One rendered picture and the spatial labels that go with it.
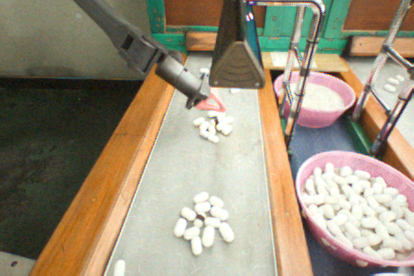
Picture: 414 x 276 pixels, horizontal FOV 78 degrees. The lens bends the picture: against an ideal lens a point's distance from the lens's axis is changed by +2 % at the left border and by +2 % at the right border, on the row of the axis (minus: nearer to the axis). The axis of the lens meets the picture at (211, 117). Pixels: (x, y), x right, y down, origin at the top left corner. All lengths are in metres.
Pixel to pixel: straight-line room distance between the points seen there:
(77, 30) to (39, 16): 0.28
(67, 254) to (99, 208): 0.09
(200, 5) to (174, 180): 0.76
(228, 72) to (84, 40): 2.10
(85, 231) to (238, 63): 0.42
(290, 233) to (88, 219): 0.39
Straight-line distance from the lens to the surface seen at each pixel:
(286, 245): 0.53
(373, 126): 0.89
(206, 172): 0.64
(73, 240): 0.58
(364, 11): 1.25
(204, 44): 1.12
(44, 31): 2.54
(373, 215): 0.67
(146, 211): 0.59
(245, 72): 0.35
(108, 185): 0.63
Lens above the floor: 1.23
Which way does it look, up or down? 37 degrees down
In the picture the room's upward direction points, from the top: straight up
